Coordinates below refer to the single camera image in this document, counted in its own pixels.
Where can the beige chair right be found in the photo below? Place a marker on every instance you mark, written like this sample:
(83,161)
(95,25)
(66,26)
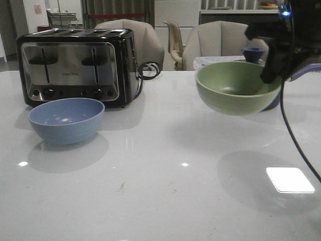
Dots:
(218,38)

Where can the cream office chair back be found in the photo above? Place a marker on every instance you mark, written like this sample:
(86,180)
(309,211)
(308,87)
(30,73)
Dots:
(175,44)

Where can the beige chair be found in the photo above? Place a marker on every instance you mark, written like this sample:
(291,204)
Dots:
(148,46)
(218,38)

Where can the green bowl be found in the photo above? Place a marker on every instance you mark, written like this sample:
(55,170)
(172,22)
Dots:
(235,88)

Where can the dark blue saucepan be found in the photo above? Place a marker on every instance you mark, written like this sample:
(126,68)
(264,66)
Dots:
(309,68)

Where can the blue bowl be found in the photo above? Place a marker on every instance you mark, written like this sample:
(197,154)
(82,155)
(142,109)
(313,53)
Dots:
(67,121)

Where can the fruit bowl on counter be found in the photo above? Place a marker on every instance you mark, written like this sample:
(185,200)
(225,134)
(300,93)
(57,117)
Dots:
(268,5)

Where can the beige chair left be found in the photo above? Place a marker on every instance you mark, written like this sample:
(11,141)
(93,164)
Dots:
(148,46)

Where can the glass pot lid blue knob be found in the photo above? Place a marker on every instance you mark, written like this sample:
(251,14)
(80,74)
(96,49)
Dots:
(253,54)

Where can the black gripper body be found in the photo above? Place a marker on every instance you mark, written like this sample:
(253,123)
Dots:
(298,27)

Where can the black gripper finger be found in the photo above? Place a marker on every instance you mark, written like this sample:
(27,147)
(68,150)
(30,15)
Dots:
(275,62)

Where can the black chrome four-slot toaster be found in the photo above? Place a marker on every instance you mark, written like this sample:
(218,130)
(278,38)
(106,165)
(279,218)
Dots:
(99,64)

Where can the white cabinet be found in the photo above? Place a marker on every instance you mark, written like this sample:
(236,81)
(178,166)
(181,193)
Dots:
(184,13)

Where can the clear plastic food container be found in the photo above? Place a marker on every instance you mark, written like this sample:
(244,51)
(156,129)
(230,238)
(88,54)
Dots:
(199,62)

